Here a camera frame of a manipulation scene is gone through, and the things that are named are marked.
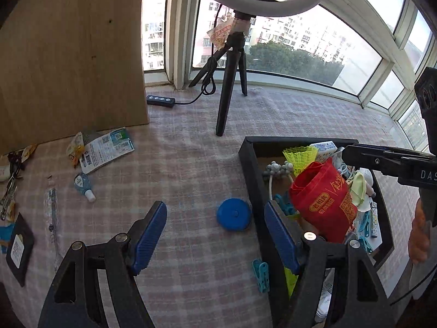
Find black card with label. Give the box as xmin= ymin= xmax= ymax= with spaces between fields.
xmin=6 ymin=213 xmax=35 ymax=287

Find teal clothespin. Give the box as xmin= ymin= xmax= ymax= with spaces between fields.
xmin=253 ymin=259 xmax=270 ymax=293

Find blue round tape measure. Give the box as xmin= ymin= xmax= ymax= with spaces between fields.
xmin=216 ymin=198 xmax=253 ymax=231

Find red printed bag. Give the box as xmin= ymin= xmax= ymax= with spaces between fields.
xmin=290 ymin=159 xmax=358 ymax=243

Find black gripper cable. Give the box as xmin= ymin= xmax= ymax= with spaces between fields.
xmin=389 ymin=266 xmax=437 ymax=306

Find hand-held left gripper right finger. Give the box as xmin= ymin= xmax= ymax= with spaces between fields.
xmin=264 ymin=201 xmax=398 ymax=328

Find person's right hand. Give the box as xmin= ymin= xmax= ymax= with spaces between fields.
xmin=409 ymin=198 xmax=431 ymax=264

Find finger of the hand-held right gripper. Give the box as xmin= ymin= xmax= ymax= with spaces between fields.
xmin=342 ymin=145 xmax=403 ymax=178
xmin=353 ymin=143 xmax=436 ymax=159

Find white patterned lighter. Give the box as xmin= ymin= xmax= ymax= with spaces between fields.
xmin=370 ymin=202 xmax=381 ymax=238

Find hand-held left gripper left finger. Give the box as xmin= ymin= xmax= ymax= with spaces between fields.
xmin=37 ymin=201 xmax=168 ymax=328

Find black tripod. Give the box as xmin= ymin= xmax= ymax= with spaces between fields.
xmin=188 ymin=12 xmax=255 ymax=137

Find white printed carton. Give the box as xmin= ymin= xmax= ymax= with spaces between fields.
xmin=311 ymin=141 xmax=337 ymax=163

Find black container box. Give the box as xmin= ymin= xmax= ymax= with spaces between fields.
xmin=238 ymin=136 xmax=395 ymax=301

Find person's right forearm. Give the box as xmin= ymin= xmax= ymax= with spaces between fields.
xmin=398 ymin=222 xmax=437 ymax=328

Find printed paper tag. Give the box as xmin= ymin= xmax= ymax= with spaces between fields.
xmin=207 ymin=20 xmax=236 ymax=50

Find light blue clothespin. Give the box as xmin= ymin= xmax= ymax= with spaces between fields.
xmin=273 ymin=194 xmax=299 ymax=219

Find black light cable with switch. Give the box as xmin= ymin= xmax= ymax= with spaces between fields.
xmin=147 ymin=3 xmax=233 ymax=107

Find yellow shuttlecock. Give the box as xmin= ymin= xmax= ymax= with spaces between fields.
xmin=283 ymin=145 xmax=320 ymax=178

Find white printed leaflet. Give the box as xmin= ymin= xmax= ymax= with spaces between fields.
xmin=79 ymin=128 xmax=135 ymax=175

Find light wooden board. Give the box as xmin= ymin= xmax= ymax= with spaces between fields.
xmin=0 ymin=0 xmax=150 ymax=154

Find clear wrapped stick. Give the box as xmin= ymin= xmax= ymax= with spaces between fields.
xmin=44 ymin=188 xmax=62 ymax=274

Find small blue white bottle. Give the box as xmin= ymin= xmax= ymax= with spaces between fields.
xmin=74 ymin=173 xmax=97 ymax=202

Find yellow-green cloth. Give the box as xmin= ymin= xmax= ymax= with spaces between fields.
xmin=348 ymin=172 xmax=367 ymax=209

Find pink plaid tablecloth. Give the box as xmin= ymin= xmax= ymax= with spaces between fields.
xmin=0 ymin=87 xmax=427 ymax=328

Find grey bead cluster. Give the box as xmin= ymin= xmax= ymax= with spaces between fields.
xmin=263 ymin=160 xmax=294 ymax=183

